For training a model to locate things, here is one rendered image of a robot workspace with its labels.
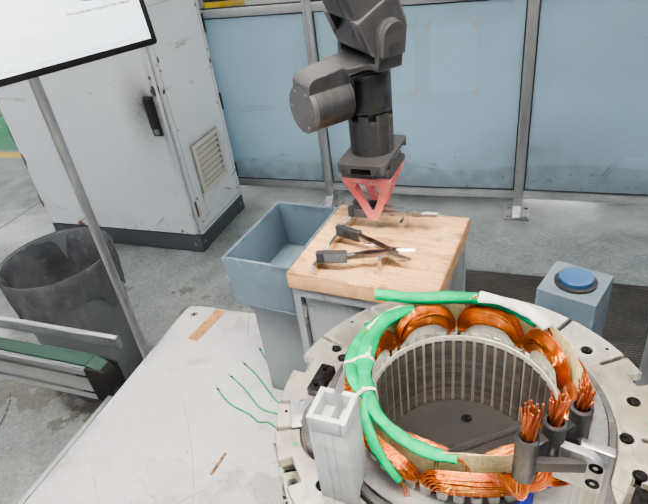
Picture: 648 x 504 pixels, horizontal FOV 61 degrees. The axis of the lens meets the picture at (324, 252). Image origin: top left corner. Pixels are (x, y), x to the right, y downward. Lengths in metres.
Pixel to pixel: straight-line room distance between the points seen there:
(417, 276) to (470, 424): 0.20
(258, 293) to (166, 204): 2.09
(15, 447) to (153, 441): 1.36
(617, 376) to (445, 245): 0.29
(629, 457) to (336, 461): 0.22
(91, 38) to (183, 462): 0.88
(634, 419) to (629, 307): 1.91
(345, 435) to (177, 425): 0.61
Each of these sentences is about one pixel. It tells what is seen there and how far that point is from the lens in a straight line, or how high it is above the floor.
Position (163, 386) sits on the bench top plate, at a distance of 1.04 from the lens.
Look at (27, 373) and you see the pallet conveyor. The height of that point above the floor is 0.71.
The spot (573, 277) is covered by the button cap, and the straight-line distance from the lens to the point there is 0.73.
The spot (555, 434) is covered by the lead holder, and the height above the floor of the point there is 1.22.
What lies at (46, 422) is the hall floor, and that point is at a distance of 2.31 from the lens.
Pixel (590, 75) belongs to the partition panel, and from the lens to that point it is 2.69.
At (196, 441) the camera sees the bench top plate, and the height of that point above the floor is 0.78.
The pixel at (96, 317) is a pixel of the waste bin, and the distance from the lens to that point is 2.02.
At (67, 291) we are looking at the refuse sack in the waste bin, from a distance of 1.92.
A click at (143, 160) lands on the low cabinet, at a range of 2.79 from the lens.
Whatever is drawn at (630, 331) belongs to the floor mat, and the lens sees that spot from 2.31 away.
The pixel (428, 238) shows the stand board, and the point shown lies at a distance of 0.76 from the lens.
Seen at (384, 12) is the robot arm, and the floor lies 1.36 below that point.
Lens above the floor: 1.47
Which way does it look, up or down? 33 degrees down
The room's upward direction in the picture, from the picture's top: 8 degrees counter-clockwise
